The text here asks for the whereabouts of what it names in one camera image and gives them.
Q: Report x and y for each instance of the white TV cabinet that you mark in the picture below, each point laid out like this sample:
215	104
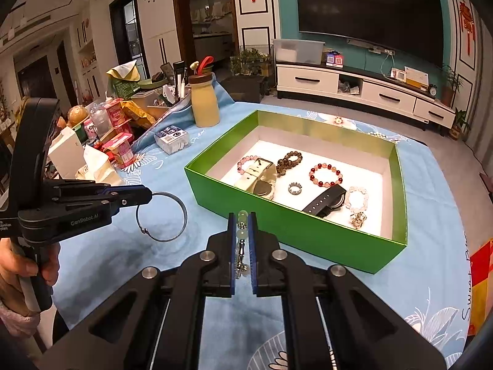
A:
308	79

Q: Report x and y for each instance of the small black alarm clock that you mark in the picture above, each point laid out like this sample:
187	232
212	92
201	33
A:
433	90

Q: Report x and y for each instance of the yellow snack bag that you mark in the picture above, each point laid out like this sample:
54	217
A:
144	115

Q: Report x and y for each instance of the white tissue packet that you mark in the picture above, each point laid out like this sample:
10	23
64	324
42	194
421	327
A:
98	169

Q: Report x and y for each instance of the pink lidded yogurt cup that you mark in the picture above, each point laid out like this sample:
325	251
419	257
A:
121	152

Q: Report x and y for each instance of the silver bangle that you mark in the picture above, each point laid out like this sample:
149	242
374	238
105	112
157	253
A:
185	217

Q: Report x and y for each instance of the pen holder with pens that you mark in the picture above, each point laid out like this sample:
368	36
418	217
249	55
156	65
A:
175	84

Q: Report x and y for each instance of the black flat television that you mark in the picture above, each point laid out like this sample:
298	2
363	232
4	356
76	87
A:
366	7

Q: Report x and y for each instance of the red pink snack cup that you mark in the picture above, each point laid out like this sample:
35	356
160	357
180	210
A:
115	117

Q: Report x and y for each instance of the person's left hand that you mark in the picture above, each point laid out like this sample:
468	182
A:
23	268

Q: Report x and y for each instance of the green snack bag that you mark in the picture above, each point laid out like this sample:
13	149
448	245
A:
123	84

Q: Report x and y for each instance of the green plants on black stand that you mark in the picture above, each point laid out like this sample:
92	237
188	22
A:
248	73

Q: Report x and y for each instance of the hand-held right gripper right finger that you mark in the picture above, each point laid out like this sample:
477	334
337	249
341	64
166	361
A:
253	254

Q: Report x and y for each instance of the potted plant on cabinet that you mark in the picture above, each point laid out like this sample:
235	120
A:
450	84

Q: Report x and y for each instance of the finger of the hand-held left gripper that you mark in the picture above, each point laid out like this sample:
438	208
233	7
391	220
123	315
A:
131	202
127	190

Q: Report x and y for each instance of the small gold ornament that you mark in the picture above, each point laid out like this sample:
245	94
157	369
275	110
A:
358	220

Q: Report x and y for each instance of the potted plant on floor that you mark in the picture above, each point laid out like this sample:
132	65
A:
460	123

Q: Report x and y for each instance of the red yellow checked cloth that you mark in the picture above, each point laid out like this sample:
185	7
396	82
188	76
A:
481	289

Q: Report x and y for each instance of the green cardboard box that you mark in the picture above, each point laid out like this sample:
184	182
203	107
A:
269	216

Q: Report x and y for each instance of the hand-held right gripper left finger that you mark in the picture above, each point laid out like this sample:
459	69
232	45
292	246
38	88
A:
231	254

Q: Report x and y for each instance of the small red blue stand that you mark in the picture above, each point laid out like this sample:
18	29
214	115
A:
334	59

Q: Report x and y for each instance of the clear plastic storage bin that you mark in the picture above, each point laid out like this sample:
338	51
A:
298	52

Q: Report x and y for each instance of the white paper box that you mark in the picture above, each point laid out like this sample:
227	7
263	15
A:
65	154

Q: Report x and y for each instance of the yellow bottle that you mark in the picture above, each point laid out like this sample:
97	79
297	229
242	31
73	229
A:
204	104

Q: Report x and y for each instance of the clear cotton swab box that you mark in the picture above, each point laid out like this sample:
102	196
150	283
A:
173	140

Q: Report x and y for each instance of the white desk calendar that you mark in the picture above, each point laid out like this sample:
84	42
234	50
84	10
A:
416	77

